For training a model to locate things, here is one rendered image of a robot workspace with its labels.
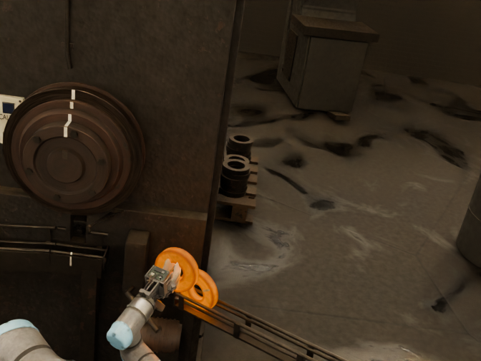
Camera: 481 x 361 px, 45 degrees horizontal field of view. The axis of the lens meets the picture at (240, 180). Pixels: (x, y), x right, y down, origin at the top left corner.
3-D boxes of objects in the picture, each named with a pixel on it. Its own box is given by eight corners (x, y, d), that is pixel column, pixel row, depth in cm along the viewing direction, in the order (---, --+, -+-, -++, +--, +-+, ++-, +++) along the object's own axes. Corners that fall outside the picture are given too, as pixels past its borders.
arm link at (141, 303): (147, 326, 180) (125, 316, 182) (155, 315, 183) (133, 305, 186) (146, 311, 175) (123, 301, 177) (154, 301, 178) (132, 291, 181)
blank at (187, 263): (159, 241, 199) (154, 246, 196) (200, 253, 193) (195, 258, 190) (159, 280, 205) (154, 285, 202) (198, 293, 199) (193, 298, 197)
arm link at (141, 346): (137, 381, 178) (131, 359, 171) (117, 358, 185) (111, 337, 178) (158, 365, 182) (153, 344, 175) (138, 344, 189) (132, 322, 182)
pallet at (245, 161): (74, 198, 390) (75, 137, 370) (105, 150, 463) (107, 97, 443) (252, 225, 392) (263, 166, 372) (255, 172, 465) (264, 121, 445)
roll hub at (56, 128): (28, 191, 200) (26, 114, 188) (109, 202, 202) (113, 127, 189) (22, 199, 195) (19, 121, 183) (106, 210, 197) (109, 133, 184)
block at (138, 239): (127, 277, 233) (129, 226, 222) (147, 280, 233) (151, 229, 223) (121, 294, 223) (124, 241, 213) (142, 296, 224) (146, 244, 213)
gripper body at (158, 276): (174, 271, 185) (154, 299, 177) (175, 289, 191) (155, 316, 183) (153, 263, 188) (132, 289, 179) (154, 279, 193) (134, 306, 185)
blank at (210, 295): (195, 309, 216) (189, 314, 213) (179, 271, 215) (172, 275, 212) (225, 305, 206) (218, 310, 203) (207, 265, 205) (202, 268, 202)
